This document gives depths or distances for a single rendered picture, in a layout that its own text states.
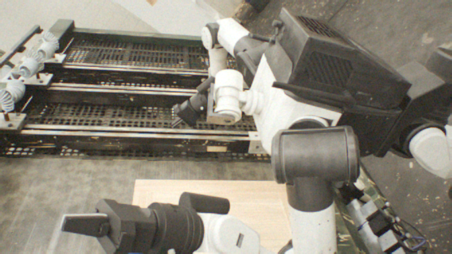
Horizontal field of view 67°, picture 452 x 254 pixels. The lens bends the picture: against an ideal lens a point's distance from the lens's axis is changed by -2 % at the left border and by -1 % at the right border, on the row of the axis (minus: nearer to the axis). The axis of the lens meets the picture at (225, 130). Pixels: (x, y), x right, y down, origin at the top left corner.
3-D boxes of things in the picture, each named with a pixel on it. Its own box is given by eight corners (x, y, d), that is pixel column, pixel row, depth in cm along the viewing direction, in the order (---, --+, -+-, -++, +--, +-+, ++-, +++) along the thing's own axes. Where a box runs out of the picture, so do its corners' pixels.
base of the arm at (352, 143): (354, 161, 72) (353, 112, 67) (360, 201, 61) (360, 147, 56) (282, 163, 76) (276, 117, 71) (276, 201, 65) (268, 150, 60)
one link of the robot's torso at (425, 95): (461, 51, 88) (404, 35, 83) (499, 73, 77) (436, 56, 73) (401, 137, 103) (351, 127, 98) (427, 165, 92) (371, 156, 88)
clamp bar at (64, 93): (261, 113, 172) (270, 69, 159) (5, 103, 153) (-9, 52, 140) (257, 103, 180) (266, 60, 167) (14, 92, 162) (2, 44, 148)
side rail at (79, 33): (237, 57, 244) (239, 42, 238) (74, 47, 227) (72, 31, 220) (235, 53, 250) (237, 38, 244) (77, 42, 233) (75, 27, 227)
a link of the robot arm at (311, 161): (346, 185, 70) (344, 123, 65) (350, 212, 62) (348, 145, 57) (288, 186, 73) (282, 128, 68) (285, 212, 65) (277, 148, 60)
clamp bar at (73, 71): (253, 91, 191) (260, 50, 178) (24, 79, 172) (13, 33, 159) (250, 82, 199) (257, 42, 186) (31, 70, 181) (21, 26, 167)
